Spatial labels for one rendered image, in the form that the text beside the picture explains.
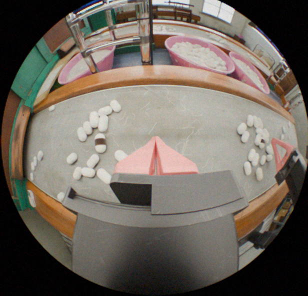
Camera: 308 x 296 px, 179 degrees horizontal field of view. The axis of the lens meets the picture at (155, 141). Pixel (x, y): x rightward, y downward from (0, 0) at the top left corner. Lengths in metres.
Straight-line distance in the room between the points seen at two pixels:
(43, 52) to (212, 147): 0.84
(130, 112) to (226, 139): 0.21
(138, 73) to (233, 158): 0.29
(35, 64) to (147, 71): 0.62
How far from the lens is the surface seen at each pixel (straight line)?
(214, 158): 0.23
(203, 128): 0.23
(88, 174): 0.22
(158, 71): 0.27
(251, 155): 0.29
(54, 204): 0.36
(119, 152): 0.19
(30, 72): 0.68
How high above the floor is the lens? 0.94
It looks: 77 degrees down
